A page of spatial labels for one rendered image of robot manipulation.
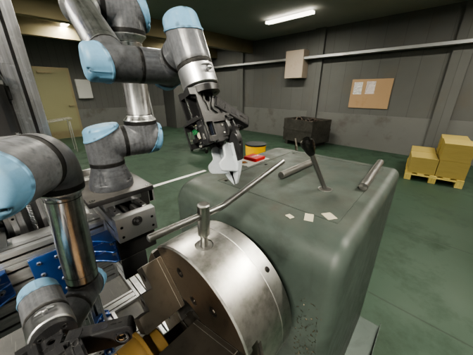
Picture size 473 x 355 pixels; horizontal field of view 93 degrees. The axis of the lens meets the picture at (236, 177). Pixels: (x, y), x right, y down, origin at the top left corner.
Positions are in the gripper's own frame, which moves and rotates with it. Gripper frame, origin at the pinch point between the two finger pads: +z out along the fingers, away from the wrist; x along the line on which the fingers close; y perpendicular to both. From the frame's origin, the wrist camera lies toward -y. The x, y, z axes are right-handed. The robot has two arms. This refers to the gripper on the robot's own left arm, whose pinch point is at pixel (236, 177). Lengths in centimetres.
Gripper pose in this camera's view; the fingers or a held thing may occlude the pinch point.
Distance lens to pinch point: 50.3
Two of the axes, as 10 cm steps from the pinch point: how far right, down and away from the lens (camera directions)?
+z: 2.9, 9.5, 0.9
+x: 6.9, -1.4, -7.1
